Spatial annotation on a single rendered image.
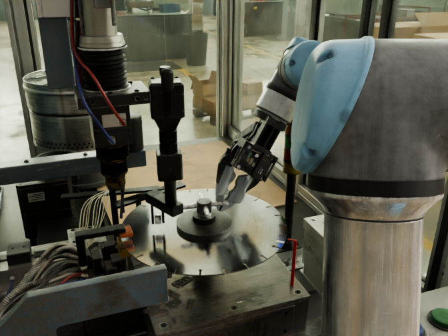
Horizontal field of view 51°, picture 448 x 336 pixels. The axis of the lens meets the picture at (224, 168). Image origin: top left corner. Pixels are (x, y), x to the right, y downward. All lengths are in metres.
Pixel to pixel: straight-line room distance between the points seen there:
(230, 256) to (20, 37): 1.24
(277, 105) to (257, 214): 0.24
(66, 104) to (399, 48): 1.16
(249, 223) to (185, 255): 0.17
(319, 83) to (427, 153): 0.10
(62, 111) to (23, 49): 0.45
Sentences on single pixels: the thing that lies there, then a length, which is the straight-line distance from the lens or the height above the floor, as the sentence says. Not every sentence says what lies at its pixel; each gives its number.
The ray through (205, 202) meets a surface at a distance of 0.91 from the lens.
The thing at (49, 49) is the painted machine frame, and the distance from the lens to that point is 0.90.
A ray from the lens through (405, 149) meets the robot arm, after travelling 0.38.
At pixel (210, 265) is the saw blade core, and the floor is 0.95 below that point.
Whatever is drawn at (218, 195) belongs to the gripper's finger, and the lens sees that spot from 0.92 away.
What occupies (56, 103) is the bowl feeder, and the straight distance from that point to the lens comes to 1.45.
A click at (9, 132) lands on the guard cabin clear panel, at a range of 1.94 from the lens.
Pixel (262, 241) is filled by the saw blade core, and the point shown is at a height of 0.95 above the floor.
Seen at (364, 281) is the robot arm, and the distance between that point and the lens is 0.41.
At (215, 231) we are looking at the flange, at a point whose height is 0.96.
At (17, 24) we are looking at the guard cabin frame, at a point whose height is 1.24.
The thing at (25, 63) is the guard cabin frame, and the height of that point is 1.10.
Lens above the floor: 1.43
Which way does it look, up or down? 23 degrees down
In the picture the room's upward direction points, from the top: straight up
